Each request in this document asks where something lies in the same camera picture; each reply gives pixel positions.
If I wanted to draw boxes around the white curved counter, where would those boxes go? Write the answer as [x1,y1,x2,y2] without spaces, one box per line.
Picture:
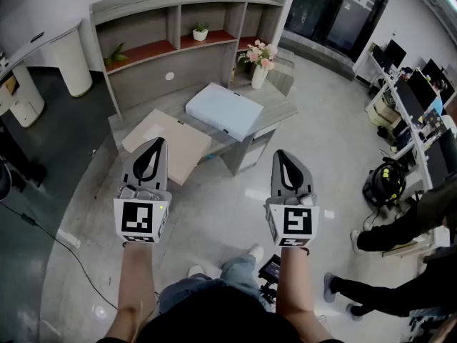
[0,19,94,98]

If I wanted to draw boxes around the white ribbed vase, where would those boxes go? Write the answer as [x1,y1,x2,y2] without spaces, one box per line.
[251,64,268,90]

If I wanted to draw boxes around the small plant in white pot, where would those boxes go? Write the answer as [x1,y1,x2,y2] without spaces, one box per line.
[192,21,210,42]

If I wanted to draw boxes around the person's right white shoe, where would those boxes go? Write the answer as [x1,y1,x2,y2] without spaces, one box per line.
[248,244,264,264]

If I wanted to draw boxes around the person's black shirt torso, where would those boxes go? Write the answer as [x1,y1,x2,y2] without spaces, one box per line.
[96,286,343,343]

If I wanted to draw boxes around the beige cardboard box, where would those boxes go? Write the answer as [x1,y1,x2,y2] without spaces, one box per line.
[121,108,212,186]

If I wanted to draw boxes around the light blue box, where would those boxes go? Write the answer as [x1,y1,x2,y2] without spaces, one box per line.
[184,82,264,142]

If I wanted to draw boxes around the person's left forearm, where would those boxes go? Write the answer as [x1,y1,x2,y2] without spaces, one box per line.
[104,240,158,339]

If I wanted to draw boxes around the pink and white flower bouquet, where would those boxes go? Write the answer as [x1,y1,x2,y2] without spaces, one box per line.
[237,39,278,71]

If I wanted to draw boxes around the green leafy plant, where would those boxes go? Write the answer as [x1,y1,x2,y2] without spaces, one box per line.
[103,42,129,67]

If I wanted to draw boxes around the black glass double door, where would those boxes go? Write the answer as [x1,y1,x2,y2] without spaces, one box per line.
[283,0,397,64]

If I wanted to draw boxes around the person's right forearm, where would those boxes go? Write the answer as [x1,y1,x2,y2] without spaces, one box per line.
[274,245,335,342]

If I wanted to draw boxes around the person's legs in blue jeans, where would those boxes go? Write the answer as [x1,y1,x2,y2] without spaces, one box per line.
[156,254,272,314]

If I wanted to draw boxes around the white rounded cabinet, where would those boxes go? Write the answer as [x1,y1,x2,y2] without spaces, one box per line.
[0,62,46,128]

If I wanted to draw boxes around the black floor cable with adapter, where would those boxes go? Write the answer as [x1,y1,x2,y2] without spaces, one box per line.
[0,200,119,310]

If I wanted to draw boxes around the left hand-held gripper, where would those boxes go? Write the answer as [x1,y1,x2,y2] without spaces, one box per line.
[113,137,173,244]

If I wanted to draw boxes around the white long office bench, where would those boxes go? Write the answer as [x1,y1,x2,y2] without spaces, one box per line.
[363,39,457,249]

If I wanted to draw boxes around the small black monitor rig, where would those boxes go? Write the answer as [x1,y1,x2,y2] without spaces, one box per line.
[257,254,283,303]

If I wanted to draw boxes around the black computer monitor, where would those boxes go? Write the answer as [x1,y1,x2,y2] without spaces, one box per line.
[383,39,408,69]
[371,44,392,71]

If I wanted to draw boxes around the grey door mat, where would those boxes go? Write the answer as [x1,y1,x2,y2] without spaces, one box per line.
[278,36,358,81]

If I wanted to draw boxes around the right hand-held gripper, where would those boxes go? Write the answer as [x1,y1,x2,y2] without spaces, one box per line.
[264,149,321,248]

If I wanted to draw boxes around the grey wooden desk with shelves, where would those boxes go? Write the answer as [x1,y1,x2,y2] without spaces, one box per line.
[89,0,299,177]

